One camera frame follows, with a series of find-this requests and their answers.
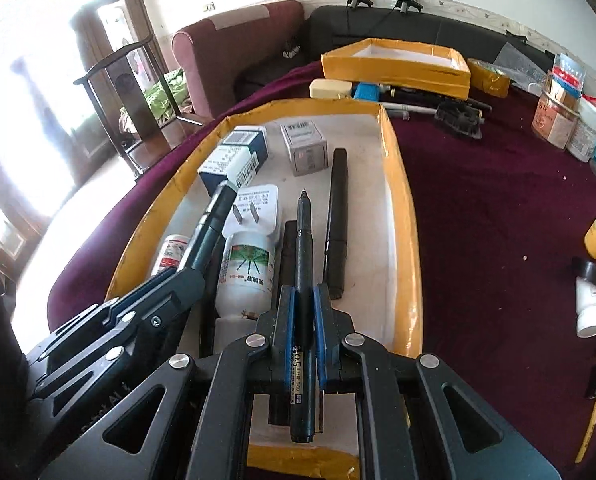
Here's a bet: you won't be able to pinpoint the white plastic jar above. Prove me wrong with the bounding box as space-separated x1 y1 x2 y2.
566 95 596 163

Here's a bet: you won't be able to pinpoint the clear jar orange label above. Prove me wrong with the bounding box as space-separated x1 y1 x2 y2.
532 91 578 151

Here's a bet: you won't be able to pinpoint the white charger plug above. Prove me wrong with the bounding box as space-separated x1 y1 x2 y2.
230 185 281 238

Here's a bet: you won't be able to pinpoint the dark wooden chair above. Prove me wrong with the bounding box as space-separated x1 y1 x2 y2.
73 32 213 176

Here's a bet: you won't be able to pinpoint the black plastic holder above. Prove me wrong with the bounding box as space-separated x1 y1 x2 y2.
435 100 493 138

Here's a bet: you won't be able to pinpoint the black slim torch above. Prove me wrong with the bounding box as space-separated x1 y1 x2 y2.
385 86 439 103

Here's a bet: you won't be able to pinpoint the black sofa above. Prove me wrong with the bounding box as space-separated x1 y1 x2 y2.
235 5 556 101

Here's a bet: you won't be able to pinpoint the black gel pen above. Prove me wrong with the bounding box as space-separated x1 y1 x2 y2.
290 189 319 444

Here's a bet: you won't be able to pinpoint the green cloth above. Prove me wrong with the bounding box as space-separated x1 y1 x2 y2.
145 67 191 121

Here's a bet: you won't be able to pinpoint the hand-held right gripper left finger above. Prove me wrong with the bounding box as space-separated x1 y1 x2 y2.
38 284 299 480

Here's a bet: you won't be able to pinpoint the cream rectangular block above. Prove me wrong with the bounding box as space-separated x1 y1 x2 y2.
310 79 353 100

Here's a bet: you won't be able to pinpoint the white bottle red label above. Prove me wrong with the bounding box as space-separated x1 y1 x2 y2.
150 234 191 278

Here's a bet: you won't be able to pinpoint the white pen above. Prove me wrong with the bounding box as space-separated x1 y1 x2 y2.
380 102 439 120

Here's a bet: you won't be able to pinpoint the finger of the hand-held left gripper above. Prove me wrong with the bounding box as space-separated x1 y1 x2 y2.
28 269 185 362
43 269 207 402

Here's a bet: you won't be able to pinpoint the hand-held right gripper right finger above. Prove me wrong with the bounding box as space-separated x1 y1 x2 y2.
313 282 563 480

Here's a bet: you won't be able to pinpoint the grey small carton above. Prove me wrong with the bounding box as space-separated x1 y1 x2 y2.
280 121 329 177

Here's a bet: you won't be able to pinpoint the small yellow taped packet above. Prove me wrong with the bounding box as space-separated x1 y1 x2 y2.
466 57 511 98

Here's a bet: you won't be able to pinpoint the clear plastic bag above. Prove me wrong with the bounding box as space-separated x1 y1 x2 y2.
492 42 553 83

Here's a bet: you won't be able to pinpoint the clear toothpick jar coloured lids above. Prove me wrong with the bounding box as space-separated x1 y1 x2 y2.
545 54 587 111

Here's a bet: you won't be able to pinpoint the black tape roll red core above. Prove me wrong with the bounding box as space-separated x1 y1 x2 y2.
572 256 596 293

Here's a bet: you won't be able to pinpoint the blue small tool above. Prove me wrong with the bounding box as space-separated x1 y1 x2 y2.
353 82 386 103

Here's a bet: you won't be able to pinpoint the blue and white carton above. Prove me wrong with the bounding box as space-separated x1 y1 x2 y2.
198 126 269 196

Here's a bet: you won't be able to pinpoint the maroon armchair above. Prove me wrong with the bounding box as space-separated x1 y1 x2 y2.
172 0 306 116

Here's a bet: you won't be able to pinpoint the small plain white bottle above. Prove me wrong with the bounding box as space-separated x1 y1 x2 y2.
575 277 596 338

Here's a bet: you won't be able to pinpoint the white bottle green label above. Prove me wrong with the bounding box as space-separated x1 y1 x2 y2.
213 230 276 353

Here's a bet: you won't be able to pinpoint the large yellow taped cardboard tray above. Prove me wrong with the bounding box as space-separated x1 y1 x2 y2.
105 99 423 473

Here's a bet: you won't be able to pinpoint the small yellow taped cardboard box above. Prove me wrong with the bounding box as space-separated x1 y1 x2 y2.
321 37 472 101

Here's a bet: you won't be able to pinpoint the black marker grey cap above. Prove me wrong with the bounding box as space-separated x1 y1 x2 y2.
178 180 239 276

